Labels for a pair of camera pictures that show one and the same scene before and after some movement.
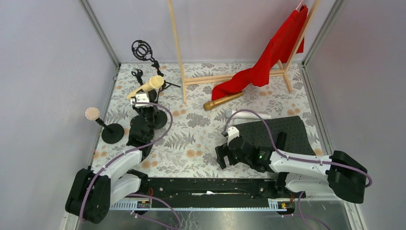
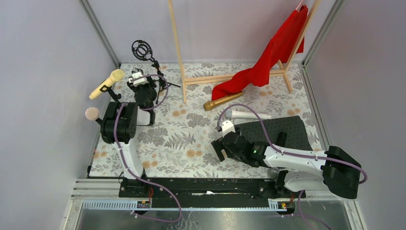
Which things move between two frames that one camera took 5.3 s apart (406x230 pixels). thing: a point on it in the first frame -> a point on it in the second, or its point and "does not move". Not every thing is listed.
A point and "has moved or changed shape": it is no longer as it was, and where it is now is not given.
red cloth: x=289 y=41 does not move
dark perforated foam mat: x=297 y=142 does not move
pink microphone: x=92 y=113 does not move
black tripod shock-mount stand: x=143 y=50 does not move
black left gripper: x=149 y=95 -> x=141 y=87
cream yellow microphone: x=155 y=81 has moved or changed shape
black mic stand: x=160 y=116 -> x=116 y=97
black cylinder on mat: x=281 y=140 does not move
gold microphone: x=208 y=105 does not move
